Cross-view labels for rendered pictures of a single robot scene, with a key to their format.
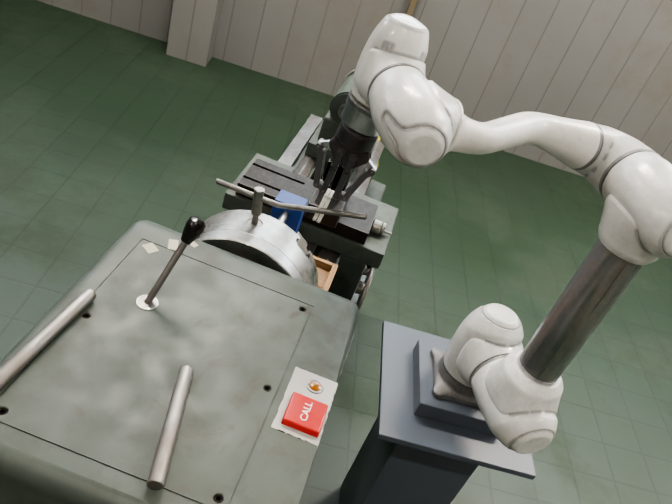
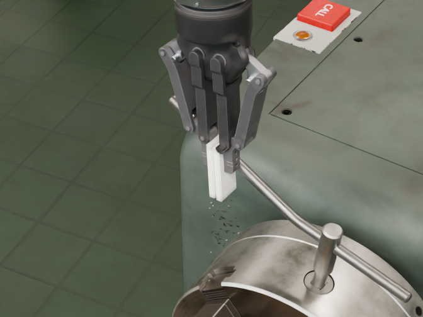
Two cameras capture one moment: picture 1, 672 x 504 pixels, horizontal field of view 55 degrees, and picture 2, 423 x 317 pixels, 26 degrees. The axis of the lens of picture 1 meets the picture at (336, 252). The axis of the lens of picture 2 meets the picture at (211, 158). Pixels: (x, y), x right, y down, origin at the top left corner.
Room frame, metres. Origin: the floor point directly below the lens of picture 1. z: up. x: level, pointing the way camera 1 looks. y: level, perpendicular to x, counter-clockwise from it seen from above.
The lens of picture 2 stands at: (1.76, 0.44, 1.99)
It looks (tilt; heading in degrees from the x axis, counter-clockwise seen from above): 40 degrees down; 212
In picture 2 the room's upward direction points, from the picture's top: straight up
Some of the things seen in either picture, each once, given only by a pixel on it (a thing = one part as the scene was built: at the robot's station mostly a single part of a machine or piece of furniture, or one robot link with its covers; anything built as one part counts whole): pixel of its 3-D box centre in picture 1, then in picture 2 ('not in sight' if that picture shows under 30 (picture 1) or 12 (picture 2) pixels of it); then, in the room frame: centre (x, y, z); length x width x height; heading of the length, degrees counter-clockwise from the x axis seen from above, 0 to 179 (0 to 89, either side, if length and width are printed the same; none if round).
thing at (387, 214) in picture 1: (314, 208); not in sight; (1.80, 0.12, 0.90); 0.53 x 0.30 x 0.06; 89
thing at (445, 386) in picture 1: (464, 369); not in sight; (1.39, -0.46, 0.83); 0.22 x 0.18 x 0.06; 7
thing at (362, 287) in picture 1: (355, 269); not in sight; (1.78, -0.08, 0.73); 0.27 x 0.12 x 0.27; 179
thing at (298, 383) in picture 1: (301, 414); (316, 40); (0.70, -0.04, 1.23); 0.13 x 0.08 x 0.06; 179
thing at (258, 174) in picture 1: (308, 200); not in sight; (1.75, 0.14, 0.95); 0.43 x 0.18 x 0.04; 89
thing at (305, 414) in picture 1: (304, 415); (323, 16); (0.67, -0.04, 1.26); 0.06 x 0.06 x 0.02; 89
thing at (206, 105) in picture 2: (345, 175); (207, 92); (1.12, 0.04, 1.43); 0.04 x 0.01 x 0.11; 177
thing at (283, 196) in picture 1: (281, 231); not in sight; (1.47, 0.16, 1.00); 0.08 x 0.06 x 0.23; 89
